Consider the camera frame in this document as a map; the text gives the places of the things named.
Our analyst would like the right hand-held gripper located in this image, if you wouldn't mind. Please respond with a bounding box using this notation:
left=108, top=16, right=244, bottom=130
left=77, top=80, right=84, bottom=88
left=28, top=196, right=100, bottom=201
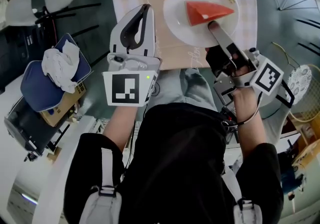
left=204, top=20, right=285, bottom=104

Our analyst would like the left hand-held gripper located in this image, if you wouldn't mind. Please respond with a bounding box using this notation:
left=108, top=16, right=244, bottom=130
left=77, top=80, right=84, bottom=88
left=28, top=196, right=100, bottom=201
left=102, top=3, right=162, bottom=107

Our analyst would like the red watermelon slice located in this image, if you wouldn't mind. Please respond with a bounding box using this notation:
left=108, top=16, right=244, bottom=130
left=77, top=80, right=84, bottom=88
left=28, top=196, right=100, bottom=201
left=184, top=0, right=236, bottom=27

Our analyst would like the white round plate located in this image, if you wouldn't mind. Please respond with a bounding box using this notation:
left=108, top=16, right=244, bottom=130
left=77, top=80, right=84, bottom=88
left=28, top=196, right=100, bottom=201
left=162, top=0, right=240, bottom=48

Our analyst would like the person's right forearm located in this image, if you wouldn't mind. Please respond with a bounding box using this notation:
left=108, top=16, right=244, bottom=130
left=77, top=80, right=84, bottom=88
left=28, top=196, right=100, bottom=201
left=236, top=115, right=267, bottom=159

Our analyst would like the person's left forearm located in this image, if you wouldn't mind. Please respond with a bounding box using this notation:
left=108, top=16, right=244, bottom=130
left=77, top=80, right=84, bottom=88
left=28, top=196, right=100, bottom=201
left=102, top=104, right=140, bottom=153

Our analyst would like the person's right hand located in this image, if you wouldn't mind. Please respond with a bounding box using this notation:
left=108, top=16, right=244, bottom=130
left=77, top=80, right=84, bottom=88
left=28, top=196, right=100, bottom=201
left=231, top=84, right=263, bottom=124

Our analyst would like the person's right leg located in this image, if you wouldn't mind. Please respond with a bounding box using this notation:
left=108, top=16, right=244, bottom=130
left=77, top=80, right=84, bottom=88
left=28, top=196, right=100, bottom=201
left=179, top=67, right=218, bottom=112

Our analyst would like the person's leg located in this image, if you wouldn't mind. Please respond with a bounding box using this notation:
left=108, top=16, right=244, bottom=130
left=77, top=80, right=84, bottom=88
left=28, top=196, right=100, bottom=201
left=179, top=67, right=218, bottom=112
left=149, top=69, right=187, bottom=106

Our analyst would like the person's left leg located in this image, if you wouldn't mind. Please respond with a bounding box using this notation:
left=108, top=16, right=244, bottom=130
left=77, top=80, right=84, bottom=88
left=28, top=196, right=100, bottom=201
left=149, top=69, right=187, bottom=106

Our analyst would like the crumpled white cloth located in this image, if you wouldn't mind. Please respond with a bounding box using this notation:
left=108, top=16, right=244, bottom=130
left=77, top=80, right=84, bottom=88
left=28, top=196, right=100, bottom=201
left=41, top=40, right=81, bottom=94

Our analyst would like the floral round cushion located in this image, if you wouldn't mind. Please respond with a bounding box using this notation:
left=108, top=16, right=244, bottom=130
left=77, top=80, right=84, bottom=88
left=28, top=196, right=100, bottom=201
left=287, top=64, right=313, bottom=105

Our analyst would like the brown cardboard box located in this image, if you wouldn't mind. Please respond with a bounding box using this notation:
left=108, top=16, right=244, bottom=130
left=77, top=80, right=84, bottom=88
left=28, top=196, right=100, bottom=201
left=39, top=81, right=87, bottom=128

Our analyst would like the person's black shirt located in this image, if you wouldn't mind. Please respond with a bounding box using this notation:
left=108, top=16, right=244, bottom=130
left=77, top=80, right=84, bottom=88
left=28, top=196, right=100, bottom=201
left=62, top=102, right=285, bottom=224

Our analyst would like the white counter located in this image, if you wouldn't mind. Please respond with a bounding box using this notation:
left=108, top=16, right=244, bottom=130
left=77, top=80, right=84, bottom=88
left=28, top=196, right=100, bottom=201
left=7, top=115, right=101, bottom=224

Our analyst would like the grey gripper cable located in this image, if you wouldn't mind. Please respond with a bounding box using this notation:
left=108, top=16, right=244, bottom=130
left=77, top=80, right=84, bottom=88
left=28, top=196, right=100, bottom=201
left=221, top=92, right=263, bottom=129

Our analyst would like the grey backpack strap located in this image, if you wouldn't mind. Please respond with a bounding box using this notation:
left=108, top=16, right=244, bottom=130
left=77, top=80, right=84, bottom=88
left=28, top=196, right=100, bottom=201
left=222, top=165, right=263, bottom=224
left=79, top=147, right=123, bottom=224

